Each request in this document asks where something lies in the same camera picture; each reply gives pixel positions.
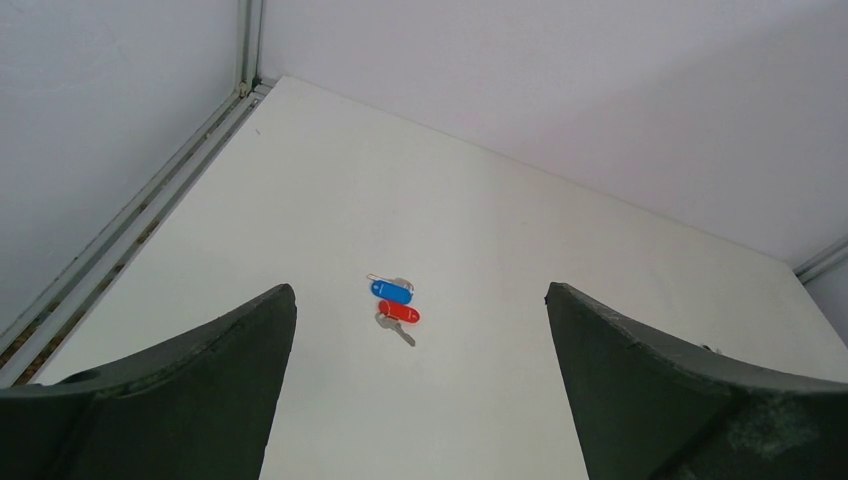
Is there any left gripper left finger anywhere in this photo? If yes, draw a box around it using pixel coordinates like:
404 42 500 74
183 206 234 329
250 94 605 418
1 284 297 479

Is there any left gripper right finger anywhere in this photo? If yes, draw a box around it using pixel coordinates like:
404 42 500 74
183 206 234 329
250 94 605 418
545 283 847 479

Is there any red capped key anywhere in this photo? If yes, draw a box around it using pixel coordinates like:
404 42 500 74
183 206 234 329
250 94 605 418
375 300 421 347

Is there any blue capped key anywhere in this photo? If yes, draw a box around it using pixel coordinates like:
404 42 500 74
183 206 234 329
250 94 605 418
366 274 414 305

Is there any left aluminium floor rail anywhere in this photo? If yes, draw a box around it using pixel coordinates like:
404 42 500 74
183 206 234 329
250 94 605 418
1 82 273 388

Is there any right aluminium frame post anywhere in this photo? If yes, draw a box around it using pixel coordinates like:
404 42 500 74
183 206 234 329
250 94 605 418
793 236 848 285

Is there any aluminium frame post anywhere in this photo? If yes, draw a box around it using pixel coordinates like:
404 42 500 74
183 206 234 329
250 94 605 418
793 236 848 285
236 0 265 98

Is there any left aluminium frame post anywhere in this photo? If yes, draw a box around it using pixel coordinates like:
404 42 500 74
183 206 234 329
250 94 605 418
236 0 265 98

